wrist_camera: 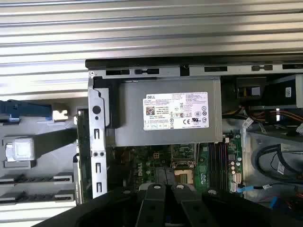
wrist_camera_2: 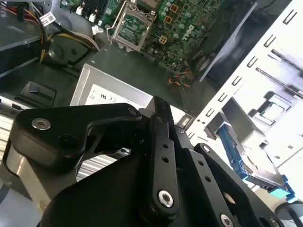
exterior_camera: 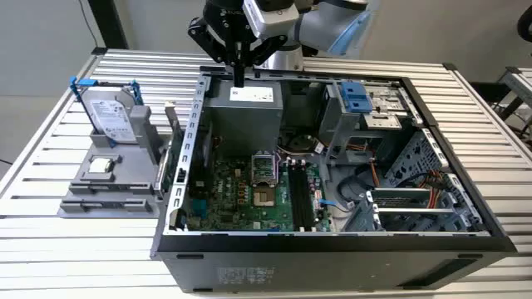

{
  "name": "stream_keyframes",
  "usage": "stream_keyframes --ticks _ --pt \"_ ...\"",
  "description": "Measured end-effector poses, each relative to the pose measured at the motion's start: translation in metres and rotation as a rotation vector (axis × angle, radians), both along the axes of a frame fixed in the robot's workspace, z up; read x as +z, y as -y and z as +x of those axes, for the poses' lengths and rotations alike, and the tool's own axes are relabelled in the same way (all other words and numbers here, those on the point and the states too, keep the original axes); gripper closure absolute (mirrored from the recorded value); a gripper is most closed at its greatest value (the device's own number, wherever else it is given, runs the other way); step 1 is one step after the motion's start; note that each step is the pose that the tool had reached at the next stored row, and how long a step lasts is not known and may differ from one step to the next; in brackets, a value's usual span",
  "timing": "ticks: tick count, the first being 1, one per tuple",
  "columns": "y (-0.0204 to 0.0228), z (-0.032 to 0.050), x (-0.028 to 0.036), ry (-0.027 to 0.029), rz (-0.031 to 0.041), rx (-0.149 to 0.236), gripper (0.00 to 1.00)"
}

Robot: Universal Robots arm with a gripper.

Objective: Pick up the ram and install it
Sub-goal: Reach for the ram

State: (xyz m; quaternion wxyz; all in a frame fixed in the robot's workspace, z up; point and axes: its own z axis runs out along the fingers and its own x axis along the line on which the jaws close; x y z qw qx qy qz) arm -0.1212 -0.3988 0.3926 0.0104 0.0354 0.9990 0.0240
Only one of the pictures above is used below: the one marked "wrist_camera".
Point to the grey power supply unit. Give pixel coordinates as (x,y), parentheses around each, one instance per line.
(132,132)

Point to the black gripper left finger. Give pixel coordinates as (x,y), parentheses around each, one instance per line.
(151,208)

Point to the CPU socket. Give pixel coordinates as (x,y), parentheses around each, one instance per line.
(181,176)

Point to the black optical drive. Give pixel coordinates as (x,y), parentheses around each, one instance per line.
(277,92)

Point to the green motherboard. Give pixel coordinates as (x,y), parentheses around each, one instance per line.
(203,170)

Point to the metal socket cover frame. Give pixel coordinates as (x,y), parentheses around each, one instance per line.
(173,154)

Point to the RAM stick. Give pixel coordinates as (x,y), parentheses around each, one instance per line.
(33,179)
(35,197)

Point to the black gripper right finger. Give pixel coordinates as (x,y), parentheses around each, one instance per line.
(194,208)

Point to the black open PC case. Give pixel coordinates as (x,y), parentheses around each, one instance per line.
(165,71)

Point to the silver CPU chip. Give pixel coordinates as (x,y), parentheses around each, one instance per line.
(22,149)

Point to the grey parts rack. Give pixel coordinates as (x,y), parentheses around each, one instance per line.
(14,127)

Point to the hard disk in blue carrier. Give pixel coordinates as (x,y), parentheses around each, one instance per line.
(28,111)

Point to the green graphics card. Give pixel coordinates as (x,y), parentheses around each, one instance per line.
(82,142)

